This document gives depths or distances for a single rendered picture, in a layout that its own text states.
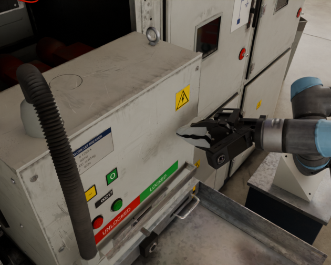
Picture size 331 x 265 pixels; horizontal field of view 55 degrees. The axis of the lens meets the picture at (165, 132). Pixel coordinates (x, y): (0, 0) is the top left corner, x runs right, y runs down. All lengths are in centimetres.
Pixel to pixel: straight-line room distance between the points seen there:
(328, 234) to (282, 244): 121
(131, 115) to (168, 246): 51
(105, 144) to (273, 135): 35
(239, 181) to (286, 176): 108
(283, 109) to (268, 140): 245
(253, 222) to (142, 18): 71
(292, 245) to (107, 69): 73
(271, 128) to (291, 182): 64
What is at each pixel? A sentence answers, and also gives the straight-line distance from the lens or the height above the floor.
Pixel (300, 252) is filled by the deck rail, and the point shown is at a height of 86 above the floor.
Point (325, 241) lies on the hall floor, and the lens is 225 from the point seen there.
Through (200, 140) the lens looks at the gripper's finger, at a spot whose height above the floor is 123.
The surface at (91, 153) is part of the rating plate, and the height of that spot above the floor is 133.
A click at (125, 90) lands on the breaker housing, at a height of 139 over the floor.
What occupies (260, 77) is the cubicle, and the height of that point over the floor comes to 79.
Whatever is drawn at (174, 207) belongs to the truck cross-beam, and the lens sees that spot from 102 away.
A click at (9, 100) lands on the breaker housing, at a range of 69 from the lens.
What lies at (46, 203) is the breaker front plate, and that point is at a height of 129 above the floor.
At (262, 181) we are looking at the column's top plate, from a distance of 137.
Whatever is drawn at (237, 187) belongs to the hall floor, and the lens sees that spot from 233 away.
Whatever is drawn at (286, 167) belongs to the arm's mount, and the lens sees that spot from 129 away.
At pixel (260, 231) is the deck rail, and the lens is 110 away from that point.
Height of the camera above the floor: 174
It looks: 40 degrees down
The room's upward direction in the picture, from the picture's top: straight up
